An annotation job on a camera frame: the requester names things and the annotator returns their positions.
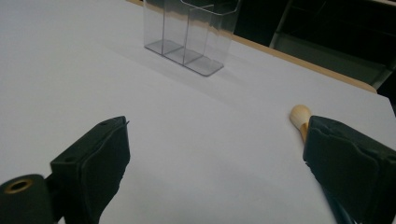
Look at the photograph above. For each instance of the clear plastic compartment holder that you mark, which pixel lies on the clear plastic compartment holder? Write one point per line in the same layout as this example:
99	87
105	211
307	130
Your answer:
186	37

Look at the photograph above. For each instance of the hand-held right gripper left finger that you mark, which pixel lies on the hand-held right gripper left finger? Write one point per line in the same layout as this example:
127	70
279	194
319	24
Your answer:
93	168

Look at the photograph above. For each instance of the wooden spoon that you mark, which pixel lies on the wooden spoon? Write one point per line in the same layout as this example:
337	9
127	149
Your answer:
299	117

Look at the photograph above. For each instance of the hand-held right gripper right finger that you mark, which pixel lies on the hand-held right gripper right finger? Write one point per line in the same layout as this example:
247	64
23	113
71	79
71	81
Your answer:
348	168

